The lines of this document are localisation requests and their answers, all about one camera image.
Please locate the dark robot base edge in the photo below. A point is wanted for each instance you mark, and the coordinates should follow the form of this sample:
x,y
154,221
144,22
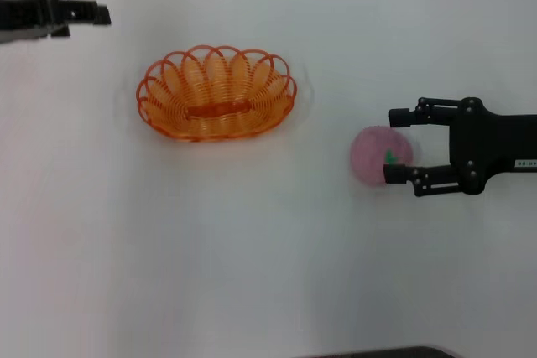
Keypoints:
x,y
377,352

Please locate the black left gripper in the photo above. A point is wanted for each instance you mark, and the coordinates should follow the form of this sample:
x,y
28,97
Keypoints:
x,y
25,18

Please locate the pink toy peach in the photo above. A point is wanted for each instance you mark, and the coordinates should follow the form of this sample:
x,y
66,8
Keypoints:
x,y
369,157

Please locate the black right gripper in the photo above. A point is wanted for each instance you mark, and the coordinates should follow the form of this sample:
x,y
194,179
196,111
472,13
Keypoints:
x,y
491,144

